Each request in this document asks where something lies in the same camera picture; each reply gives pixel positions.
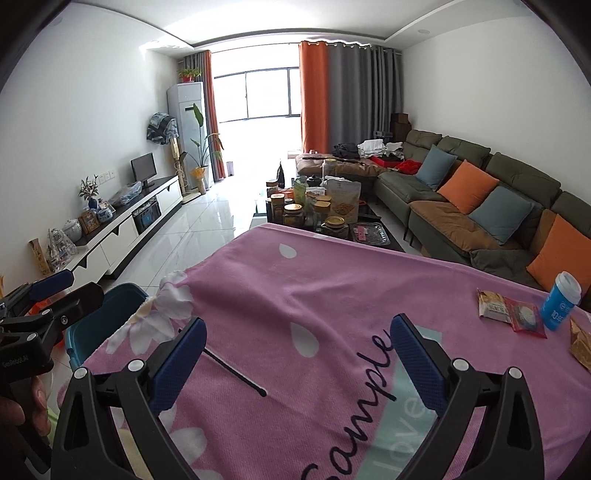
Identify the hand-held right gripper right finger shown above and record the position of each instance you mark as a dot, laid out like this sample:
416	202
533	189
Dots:
418	364

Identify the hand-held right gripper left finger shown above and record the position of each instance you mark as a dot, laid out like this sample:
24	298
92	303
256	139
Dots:
178	364

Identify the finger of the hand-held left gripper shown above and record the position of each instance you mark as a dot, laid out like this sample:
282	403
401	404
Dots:
53	284
81	302

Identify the teal plastic bin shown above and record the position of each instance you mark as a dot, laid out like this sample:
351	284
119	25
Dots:
106	323

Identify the person's left hand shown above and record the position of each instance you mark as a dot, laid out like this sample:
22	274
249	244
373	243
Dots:
39	401

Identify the tall kraft paper box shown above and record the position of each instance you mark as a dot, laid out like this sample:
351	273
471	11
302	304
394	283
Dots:
40	256

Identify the plastic wrapped model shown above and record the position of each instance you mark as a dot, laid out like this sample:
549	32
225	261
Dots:
61	249

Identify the white ceramic lidded jar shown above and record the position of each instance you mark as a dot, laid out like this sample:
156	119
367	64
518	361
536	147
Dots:
73	229

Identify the light green packet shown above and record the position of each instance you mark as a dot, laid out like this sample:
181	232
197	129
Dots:
54	420

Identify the white black tv cabinet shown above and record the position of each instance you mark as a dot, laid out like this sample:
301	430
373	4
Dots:
120	230

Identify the blue white porcelain jar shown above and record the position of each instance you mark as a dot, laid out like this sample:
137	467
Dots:
105	213

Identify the small gold white snack packet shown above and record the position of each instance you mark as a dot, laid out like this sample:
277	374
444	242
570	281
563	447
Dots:
491	304

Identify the small plant in blue vase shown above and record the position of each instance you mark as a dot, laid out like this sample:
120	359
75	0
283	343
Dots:
89	191

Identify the clear plastic wrapped bundle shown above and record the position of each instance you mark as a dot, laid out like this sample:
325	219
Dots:
125	193

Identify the red round snack packet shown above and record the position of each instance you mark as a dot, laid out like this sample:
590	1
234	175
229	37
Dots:
526	318

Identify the clear plastic food tray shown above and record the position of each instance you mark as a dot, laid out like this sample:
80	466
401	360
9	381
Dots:
369	233

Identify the pink floral blanket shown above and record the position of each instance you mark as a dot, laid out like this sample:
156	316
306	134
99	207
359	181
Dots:
300	286

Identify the small black monitor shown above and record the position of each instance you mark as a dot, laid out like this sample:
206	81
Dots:
143	168

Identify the blue paper cup with lid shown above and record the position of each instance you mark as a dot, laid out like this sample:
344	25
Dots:
558	304

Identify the flat gold packet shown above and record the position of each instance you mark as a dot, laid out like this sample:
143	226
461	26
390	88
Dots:
581	346

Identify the dark glass coffee table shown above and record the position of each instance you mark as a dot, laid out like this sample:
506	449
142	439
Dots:
258	217

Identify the blue sofa cushion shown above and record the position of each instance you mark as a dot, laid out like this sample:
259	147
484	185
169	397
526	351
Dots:
436	168
501	214

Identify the kraft paper pouch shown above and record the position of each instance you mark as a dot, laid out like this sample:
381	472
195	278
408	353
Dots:
344	203

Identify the orange sofa cushion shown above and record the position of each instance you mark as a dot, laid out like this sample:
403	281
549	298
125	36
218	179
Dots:
561	249
466	187

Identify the tall leafy floor plant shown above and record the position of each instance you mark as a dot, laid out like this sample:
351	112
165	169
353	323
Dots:
201	157

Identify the cluster of glass jars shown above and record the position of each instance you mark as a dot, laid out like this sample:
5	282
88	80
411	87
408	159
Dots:
293	214

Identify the cloth covered standing fan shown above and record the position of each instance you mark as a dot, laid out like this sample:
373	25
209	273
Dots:
161	127

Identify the red cloth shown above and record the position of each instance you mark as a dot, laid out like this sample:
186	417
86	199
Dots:
407	167

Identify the small grey waste can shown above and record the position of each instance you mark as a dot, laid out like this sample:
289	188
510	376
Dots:
231	168

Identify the green bottle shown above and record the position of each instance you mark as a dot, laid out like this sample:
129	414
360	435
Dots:
300	191

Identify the white standing air conditioner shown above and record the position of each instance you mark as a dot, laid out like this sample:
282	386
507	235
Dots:
184	120

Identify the green sectional sofa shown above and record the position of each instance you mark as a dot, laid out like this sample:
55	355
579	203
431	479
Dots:
512	170

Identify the white folded clothes pile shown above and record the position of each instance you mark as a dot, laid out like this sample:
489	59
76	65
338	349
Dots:
378	148

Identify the dark clothing pile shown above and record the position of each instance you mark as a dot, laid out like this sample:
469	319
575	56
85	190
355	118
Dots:
345	151

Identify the striped grey orange curtain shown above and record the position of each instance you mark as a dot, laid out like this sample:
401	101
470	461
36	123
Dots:
210	115

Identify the cardboard boxes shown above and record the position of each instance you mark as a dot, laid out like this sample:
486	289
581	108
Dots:
400	123

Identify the small potted green plant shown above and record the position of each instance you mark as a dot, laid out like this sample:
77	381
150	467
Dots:
190	75

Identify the large window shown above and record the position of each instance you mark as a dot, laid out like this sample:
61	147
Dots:
258	94

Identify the wooden picture frame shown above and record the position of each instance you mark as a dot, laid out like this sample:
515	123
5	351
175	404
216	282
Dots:
88	223

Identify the white wall sockets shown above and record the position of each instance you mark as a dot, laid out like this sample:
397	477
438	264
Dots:
105	175

